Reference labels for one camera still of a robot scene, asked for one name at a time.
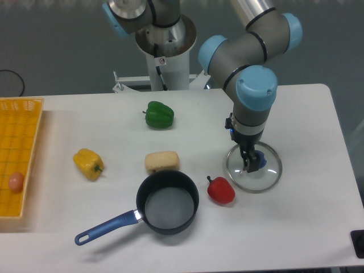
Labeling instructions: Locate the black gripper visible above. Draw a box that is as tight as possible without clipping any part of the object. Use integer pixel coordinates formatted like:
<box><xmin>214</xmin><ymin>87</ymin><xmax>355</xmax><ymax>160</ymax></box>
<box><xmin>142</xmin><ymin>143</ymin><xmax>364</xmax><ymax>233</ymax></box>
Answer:
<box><xmin>230</xmin><ymin>129</ymin><xmax>263</xmax><ymax>173</ymax></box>

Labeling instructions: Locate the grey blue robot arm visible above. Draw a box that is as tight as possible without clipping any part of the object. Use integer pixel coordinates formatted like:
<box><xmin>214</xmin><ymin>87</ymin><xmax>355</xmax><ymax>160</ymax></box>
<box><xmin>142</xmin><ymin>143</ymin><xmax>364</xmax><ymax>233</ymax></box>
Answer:
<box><xmin>102</xmin><ymin>1</ymin><xmax>303</xmax><ymax>172</ymax></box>

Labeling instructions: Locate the beige bread loaf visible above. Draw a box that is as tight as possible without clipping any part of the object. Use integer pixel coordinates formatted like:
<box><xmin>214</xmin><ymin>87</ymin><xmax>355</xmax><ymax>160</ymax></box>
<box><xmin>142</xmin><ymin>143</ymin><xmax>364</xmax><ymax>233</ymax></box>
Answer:
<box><xmin>144</xmin><ymin>151</ymin><xmax>180</xmax><ymax>174</ymax></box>

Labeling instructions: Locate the glass pot lid blue knob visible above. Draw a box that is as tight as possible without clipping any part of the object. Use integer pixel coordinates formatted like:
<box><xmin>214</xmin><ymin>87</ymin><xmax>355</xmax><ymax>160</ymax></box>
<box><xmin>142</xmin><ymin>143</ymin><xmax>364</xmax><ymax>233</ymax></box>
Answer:
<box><xmin>226</xmin><ymin>142</ymin><xmax>283</xmax><ymax>194</ymax></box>

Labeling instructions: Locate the red bell pepper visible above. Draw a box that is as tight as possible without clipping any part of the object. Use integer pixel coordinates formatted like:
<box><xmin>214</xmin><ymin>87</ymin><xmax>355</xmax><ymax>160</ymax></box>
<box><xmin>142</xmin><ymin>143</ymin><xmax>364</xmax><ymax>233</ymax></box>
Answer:
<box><xmin>206</xmin><ymin>176</ymin><xmax>235</xmax><ymax>204</ymax></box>

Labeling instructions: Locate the green bell pepper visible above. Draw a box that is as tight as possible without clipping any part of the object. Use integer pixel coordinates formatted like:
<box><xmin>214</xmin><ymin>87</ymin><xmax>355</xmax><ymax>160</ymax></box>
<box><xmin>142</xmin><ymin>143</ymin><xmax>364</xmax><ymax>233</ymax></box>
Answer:
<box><xmin>142</xmin><ymin>101</ymin><xmax>174</xmax><ymax>129</ymax></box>

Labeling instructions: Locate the black table socket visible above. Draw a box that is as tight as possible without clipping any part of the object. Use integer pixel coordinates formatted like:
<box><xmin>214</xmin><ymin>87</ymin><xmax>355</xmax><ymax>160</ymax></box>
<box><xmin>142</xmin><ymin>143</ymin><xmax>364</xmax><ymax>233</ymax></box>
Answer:
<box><xmin>350</xmin><ymin>230</ymin><xmax>364</xmax><ymax>259</ymax></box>

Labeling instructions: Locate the yellow bell pepper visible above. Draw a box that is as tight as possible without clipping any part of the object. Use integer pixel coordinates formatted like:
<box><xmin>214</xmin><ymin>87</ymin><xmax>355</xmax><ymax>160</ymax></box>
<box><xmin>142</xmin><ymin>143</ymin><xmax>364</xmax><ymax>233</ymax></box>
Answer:
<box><xmin>73</xmin><ymin>148</ymin><xmax>105</xmax><ymax>181</ymax></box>

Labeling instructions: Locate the yellow plastic basket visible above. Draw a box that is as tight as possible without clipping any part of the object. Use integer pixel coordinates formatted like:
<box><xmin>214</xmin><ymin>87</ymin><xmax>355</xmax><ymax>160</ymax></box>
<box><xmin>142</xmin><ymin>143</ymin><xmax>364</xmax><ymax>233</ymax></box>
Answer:
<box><xmin>1</xmin><ymin>97</ymin><xmax>44</xmax><ymax>219</ymax></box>

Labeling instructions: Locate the brown egg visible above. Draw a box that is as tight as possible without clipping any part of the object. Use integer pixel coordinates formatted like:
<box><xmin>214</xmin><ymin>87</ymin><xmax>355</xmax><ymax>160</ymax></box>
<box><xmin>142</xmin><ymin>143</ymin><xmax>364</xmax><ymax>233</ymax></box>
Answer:
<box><xmin>8</xmin><ymin>172</ymin><xmax>24</xmax><ymax>193</ymax></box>

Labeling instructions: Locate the black saucepan blue handle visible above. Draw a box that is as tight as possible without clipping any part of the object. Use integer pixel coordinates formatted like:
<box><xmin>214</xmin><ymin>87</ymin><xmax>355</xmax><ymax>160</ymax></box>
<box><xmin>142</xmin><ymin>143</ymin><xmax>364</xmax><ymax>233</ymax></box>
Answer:
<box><xmin>75</xmin><ymin>170</ymin><xmax>199</xmax><ymax>246</ymax></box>

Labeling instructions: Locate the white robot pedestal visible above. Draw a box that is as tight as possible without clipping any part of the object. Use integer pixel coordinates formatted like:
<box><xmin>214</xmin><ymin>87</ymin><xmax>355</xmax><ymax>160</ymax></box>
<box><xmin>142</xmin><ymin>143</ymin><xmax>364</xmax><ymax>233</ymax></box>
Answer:
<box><xmin>113</xmin><ymin>15</ymin><xmax>210</xmax><ymax>93</ymax></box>

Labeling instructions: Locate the black cable on pedestal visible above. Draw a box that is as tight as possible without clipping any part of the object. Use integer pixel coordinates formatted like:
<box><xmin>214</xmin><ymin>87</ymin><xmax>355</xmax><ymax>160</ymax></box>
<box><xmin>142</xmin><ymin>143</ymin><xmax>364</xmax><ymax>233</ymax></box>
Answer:
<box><xmin>153</xmin><ymin>42</ymin><xmax>169</xmax><ymax>92</ymax></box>

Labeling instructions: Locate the black cable loop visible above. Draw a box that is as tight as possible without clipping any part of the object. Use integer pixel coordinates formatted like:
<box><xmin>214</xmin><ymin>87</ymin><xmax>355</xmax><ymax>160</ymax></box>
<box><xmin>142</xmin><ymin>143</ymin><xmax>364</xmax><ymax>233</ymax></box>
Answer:
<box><xmin>0</xmin><ymin>69</ymin><xmax>25</xmax><ymax>98</ymax></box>

